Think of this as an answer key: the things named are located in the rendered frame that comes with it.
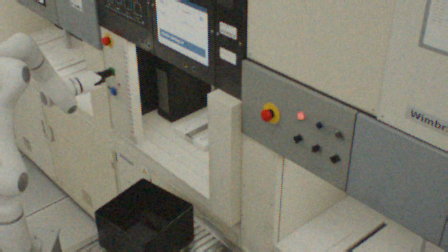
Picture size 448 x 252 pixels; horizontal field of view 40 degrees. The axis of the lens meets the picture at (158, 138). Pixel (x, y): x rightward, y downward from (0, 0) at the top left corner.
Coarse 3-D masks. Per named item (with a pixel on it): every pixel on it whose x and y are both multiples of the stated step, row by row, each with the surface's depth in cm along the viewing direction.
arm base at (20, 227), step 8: (24, 216) 235; (16, 224) 231; (24, 224) 235; (0, 232) 232; (8, 232) 231; (16, 232) 233; (24, 232) 236; (0, 240) 236; (8, 240) 234; (16, 240) 235; (24, 240) 237; (32, 240) 247; (0, 248) 243; (8, 248) 236; (16, 248) 236; (24, 248) 239; (32, 248) 243; (40, 248) 244
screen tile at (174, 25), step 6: (162, 0) 219; (162, 6) 220; (168, 6) 217; (174, 12) 216; (162, 18) 223; (174, 18) 217; (162, 24) 225; (168, 24) 222; (174, 24) 219; (174, 30) 220
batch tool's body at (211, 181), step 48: (96, 0) 257; (240, 0) 186; (144, 48) 241; (240, 48) 195; (144, 96) 297; (192, 96) 296; (240, 96) 204; (144, 144) 281; (240, 144) 214; (192, 192) 255; (240, 192) 226; (240, 240) 240
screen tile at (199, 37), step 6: (186, 12) 210; (192, 12) 207; (186, 18) 211; (192, 18) 209; (198, 18) 206; (204, 18) 203; (198, 24) 207; (204, 24) 205; (186, 30) 214; (192, 30) 211; (204, 30) 206; (186, 36) 215; (192, 36) 213; (198, 36) 210; (204, 36) 207; (198, 42) 211; (204, 42) 208
